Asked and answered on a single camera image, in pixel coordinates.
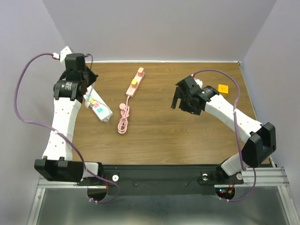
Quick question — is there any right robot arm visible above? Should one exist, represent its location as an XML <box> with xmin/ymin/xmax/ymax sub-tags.
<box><xmin>171</xmin><ymin>75</ymin><xmax>276</xmax><ymax>183</ymax></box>

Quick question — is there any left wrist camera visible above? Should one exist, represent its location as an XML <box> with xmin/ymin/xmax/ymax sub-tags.
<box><xmin>52</xmin><ymin>46</ymin><xmax>73</xmax><ymax>64</ymax></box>

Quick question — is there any yellow cube socket adapter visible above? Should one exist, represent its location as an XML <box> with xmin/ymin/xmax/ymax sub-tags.
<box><xmin>217</xmin><ymin>84</ymin><xmax>229</xmax><ymax>98</ymax></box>

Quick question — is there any white power strip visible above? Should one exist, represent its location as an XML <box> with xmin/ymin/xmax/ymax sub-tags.
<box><xmin>83</xmin><ymin>85</ymin><xmax>113</xmax><ymax>122</ymax></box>

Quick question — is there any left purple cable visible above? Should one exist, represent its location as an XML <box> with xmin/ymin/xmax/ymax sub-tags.
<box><xmin>14</xmin><ymin>52</ymin><xmax>121</xmax><ymax>204</ymax></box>

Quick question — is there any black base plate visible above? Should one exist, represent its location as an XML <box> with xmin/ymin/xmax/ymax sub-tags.
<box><xmin>103</xmin><ymin>164</ymin><xmax>244</xmax><ymax>196</ymax></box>

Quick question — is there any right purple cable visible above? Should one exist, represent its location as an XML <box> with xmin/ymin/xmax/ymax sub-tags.
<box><xmin>191</xmin><ymin>69</ymin><xmax>257</xmax><ymax>203</ymax></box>

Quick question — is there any purple cable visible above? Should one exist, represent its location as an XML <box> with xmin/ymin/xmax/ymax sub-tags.
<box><xmin>191</xmin><ymin>69</ymin><xmax>257</xmax><ymax>203</ymax></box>
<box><xmin>14</xmin><ymin>52</ymin><xmax>121</xmax><ymax>204</ymax></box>

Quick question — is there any yellow plug on pink strip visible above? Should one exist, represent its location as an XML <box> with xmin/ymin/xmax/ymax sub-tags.
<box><xmin>131</xmin><ymin>78</ymin><xmax>138</xmax><ymax>89</ymax></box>

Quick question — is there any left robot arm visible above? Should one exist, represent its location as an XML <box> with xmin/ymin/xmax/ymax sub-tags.
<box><xmin>34</xmin><ymin>53</ymin><xmax>104</xmax><ymax>185</ymax></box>

